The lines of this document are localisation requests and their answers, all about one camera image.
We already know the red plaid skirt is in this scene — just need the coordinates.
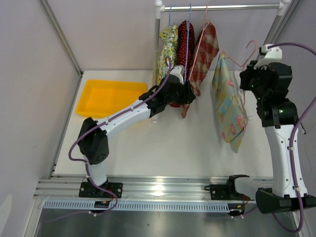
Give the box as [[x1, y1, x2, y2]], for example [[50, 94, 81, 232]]
[[181, 21, 220, 119]]

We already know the pink wire hanger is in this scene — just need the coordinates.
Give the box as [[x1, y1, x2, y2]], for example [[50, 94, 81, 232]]
[[189, 4, 209, 79], [222, 40, 259, 129]]

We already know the pastel floral cloth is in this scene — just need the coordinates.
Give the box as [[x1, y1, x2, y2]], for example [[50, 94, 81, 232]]
[[211, 52, 247, 153]]

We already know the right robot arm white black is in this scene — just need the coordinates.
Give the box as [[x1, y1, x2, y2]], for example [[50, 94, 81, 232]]
[[227, 60, 316, 214]]

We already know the lemon print skirt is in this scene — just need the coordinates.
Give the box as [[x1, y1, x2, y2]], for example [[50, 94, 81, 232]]
[[157, 25, 178, 84]]

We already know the red polka dot skirt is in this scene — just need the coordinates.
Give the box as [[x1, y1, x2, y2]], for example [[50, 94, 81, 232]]
[[168, 20, 195, 108]]

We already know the yellow plastic tray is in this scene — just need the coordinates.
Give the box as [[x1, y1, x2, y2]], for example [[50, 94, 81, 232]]
[[76, 79, 148, 118]]

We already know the metal clothes rack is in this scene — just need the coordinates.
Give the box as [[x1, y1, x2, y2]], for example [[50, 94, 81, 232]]
[[149, 0, 294, 124]]

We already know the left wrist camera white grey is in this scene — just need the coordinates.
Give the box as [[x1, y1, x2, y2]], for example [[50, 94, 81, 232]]
[[170, 65, 185, 84]]

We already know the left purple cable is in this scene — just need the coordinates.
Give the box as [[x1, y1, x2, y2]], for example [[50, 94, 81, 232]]
[[68, 56, 173, 196]]

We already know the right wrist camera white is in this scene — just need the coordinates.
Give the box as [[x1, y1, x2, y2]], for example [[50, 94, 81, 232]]
[[254, 44, 282, 70]]

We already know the blue wire hanger right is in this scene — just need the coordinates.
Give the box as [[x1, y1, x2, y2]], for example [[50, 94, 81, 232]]
[[184, 3, 192, 82]]

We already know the blue wire hanger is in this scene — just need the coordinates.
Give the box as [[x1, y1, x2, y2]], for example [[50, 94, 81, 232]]
[[166, 5, 172, 64], [184, 3, 192, 82]]

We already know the blue wire hanger left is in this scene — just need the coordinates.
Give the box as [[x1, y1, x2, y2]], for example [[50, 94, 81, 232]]
[[166, 5, 172, 64]]

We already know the slotted cable duct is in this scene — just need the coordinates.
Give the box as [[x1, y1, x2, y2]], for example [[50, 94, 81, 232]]
[[43, 199, 230, 213]]

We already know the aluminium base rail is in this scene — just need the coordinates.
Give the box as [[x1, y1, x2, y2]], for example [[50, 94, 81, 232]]
[[33, 175, 227, 202]]

